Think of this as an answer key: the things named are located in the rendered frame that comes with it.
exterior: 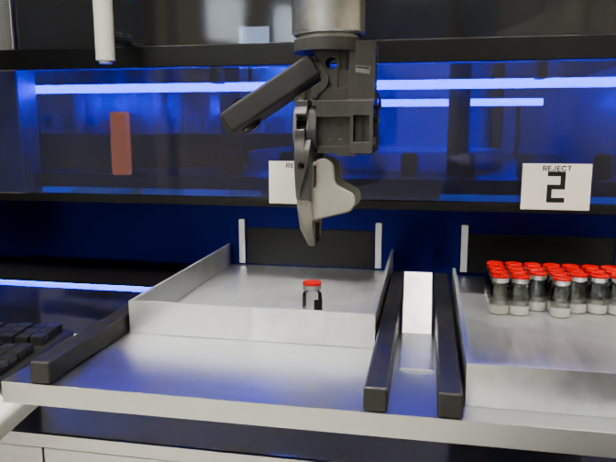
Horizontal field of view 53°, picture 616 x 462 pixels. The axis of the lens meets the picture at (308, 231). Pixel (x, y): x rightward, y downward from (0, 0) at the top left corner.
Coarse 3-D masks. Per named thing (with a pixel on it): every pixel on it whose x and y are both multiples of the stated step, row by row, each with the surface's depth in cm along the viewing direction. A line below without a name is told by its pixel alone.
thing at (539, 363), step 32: (480, 320) 70; (512, 320) 70; (544, 320) 70; (576, 320) 70; (608, 320) 70; (480, 352) 60; (512, 352) 60; (544, 352) 60; (576, 352) 60; (608, 352) 60; (480, 384) 48; (512, 384) 48; (544, 384) 47; (576, 384) 47; (608, 384) 46; (608, 416) 47
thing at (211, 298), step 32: (224, 256) 95; (160, 288) 72; (192, 288) 83; (224, 288) 84; (256, 288) 84; (288, 288) 84; (352, 288) 84; (384, 288) 74; (160, 320) 65; (192, 320) 64; (224, 320) 64; (256, 320) 63; (288, 320) 62; (320, 320) 62; (352, 320) 61
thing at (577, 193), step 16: (528, 176) 81; (544, 176) 80; (560, 176) 80; (576, 176) 79; (528, 192) 81; (544, 192) 80; (560, 192) 80; (576, 192) 80; (528, 208) 81; (544, 208) 81; (560, 208) 80; (576, 208) 80
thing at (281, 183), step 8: (272, 168) 87; (280, 168) 87; (288, 168) 86; (272, 176) 87; (280, 176) 87; (288, 176) 87; (272, 184) 87; (280, 184) 87; (288, 184) 87; (272, 192) 87; (280, 192) 87; (288, 192) 87; (272, 200) 88; (280, 200) 87; (288, 200) 87; (296, 200) 87
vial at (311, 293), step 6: (306, 288) 68; (312, 288) 67; (318, 288) 68; (306, 294) 68; (312, 294) 68; (318, 294) 68; (306, 300) 68; (312, 300) 68; (306, 306) 68; (312, 306) 68
